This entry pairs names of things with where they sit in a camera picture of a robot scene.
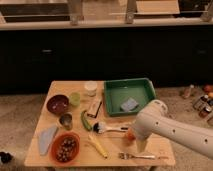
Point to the wooden table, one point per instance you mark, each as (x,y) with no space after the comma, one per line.
(88,156)

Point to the red apple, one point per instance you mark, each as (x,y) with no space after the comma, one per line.
(129,135)

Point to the metal cup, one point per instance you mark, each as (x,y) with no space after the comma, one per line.
(66,121)

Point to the silver fork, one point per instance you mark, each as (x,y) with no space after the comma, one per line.
(126,156)

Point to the yellow corn cob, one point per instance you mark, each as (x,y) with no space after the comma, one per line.
(98,146)

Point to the blue-grey sponge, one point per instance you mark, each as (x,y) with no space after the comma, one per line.
(129,105)

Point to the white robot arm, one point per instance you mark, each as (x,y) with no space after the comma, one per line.
(152,119)

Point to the green cucumber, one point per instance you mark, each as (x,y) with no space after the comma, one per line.
(84,121)

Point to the small brown box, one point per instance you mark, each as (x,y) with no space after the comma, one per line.
(94,108)

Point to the grey folded cloth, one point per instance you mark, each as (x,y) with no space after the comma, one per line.
(45,138)

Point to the orange bowl with grapes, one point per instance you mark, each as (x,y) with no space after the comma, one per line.
(64,149)

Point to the white cup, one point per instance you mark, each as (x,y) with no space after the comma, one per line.
(90,87)

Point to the black object on floor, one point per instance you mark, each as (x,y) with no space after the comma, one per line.
(5,157)

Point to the dark red bowl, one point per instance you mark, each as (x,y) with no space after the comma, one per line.
(58,104)

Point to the green plastic tray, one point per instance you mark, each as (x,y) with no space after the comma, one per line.
(117,92)

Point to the light green cup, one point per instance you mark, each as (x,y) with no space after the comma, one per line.
(74,99)

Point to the dark cabinet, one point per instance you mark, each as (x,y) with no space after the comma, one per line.
(169,56)

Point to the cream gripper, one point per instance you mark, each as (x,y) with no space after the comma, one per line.
(141,145)

